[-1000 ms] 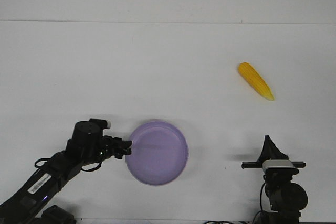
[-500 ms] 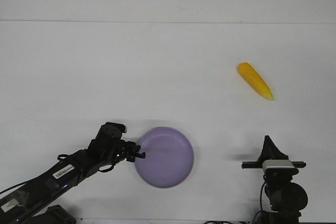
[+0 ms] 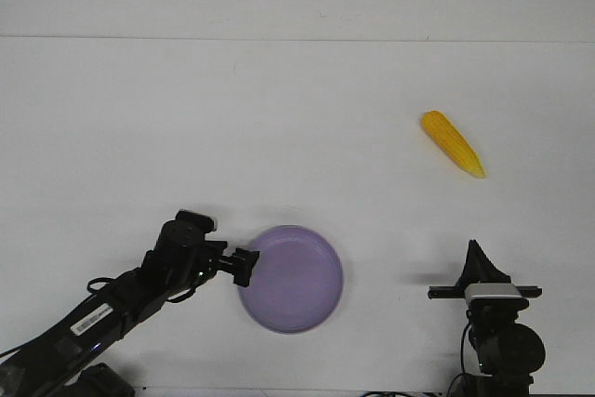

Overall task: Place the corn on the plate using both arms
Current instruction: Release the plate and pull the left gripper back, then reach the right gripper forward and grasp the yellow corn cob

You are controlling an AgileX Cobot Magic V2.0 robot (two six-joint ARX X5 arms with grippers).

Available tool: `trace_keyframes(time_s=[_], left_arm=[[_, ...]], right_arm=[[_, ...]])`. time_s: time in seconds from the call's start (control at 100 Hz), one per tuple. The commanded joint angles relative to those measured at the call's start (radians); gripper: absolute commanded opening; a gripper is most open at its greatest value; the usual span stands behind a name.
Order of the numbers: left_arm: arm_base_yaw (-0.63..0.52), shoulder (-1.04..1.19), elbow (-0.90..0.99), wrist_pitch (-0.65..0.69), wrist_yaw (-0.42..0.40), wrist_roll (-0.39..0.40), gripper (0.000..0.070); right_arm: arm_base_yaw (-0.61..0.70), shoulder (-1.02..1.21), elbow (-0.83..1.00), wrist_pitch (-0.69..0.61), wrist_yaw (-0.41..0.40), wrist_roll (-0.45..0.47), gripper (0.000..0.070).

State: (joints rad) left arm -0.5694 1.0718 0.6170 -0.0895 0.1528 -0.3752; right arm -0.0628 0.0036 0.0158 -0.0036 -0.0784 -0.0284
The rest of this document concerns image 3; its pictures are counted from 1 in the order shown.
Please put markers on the purple round plate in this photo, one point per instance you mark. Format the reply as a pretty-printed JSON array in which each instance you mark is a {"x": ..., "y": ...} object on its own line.
[{"x": 297, "y": 282}]

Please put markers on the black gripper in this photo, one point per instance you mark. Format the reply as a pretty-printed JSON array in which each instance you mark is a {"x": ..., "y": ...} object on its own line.
[
  {"x": 479, "y": 269},
  {"x": 210, "y": 259}
]

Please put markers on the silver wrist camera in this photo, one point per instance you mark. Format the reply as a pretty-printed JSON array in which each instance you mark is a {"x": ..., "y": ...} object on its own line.
[
  {"x": 197, "y": 218},
  {"x": 491, "y": 291}
]

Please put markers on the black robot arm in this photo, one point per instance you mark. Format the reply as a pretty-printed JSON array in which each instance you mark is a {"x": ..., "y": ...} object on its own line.
[
  {"x": 508, "y": 353},
  {"x": 62, "y": 361}
]

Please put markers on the yellow corn cob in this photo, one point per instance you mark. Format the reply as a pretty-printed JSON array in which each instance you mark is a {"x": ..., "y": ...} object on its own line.
[{"x": 452, "y": 143}]

